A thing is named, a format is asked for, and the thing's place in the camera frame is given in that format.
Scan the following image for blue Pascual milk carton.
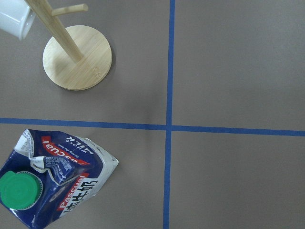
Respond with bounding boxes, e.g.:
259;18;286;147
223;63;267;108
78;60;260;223
0;129;119;229

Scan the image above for white cup on mug tree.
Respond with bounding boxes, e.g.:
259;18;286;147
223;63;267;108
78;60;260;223
0;0;36;40

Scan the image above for wooden mug tree stand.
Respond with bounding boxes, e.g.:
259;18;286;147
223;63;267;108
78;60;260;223
27;0;112;91

